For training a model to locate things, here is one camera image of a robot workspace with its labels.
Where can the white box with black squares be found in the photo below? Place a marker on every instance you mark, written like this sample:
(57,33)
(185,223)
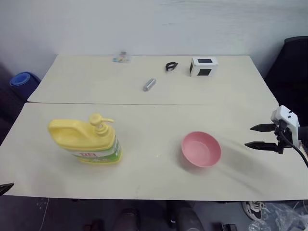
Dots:
(203,71)

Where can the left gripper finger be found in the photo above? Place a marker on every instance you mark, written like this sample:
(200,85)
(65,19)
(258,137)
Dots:
(5,187)

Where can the silver metal cylinder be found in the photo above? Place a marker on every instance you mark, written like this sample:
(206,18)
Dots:
(149,85)

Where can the dark rounded shape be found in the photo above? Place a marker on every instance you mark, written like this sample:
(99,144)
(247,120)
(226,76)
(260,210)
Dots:
(184,216)

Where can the pink plastic bowl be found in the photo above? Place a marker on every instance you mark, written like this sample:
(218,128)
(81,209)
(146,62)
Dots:
(201,149)

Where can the black and white sneaker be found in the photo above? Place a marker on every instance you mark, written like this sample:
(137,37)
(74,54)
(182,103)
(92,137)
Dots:
(253,209)

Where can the black chair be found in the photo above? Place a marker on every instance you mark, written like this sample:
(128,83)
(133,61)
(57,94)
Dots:
(291,69)

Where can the clear plastic bag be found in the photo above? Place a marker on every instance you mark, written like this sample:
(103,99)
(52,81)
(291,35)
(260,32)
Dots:
(281,216)

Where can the yellow pump soap bottle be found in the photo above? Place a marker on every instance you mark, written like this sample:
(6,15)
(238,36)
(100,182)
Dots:
(81,134)

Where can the small clear plastic packet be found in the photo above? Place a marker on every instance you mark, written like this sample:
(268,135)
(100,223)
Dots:
(121,57)

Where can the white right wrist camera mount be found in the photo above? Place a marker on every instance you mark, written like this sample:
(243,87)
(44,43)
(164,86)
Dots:
(287,118)

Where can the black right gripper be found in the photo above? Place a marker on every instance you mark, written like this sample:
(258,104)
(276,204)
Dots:
(279,144)

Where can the blue round container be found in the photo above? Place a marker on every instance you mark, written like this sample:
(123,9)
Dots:
(20,80)

